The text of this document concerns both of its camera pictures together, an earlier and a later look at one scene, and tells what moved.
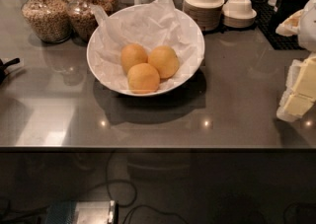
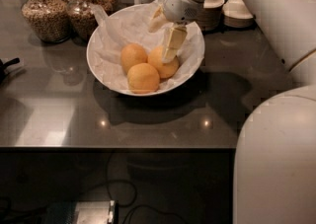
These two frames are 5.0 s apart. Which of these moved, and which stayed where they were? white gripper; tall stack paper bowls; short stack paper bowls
Moved: white gripper
Stayed: tall stack paper bowls; short stack paper bowls
